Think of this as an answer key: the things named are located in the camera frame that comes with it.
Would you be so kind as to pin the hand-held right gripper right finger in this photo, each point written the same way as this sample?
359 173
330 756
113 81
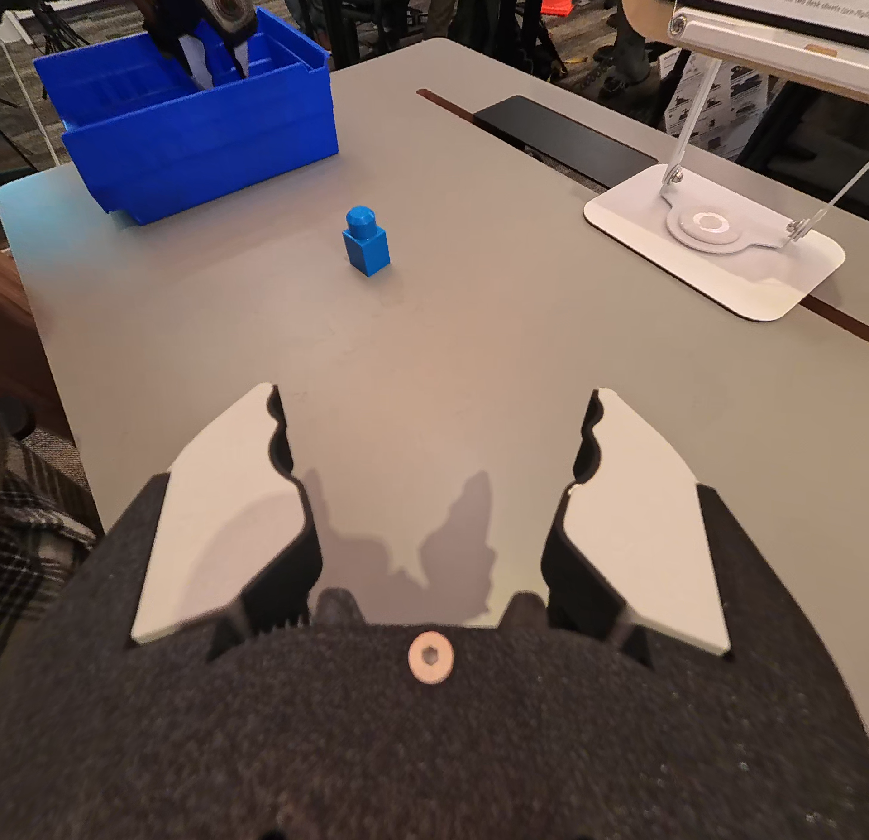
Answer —
645 541

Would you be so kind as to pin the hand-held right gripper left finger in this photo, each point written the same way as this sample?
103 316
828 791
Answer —
210 527

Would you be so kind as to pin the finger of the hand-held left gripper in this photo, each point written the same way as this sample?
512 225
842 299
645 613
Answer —
197 62
239 62

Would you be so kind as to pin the blue plastic bin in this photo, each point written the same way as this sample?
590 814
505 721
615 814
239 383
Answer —
203 161

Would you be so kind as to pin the blue mega block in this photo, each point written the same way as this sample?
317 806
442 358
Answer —
366 249

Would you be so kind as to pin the black tripod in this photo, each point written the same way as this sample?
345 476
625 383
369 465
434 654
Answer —
58 32

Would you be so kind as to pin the black chair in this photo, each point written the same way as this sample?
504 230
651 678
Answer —
366 11

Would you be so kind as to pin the plaid clothing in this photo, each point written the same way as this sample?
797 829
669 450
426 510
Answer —
34 514

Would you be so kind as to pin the white document stand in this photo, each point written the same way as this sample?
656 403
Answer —
767 279

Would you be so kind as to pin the tan wooden board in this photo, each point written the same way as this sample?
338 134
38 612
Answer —
641 4

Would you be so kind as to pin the white printed cardboard box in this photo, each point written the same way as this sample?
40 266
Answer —
713 106

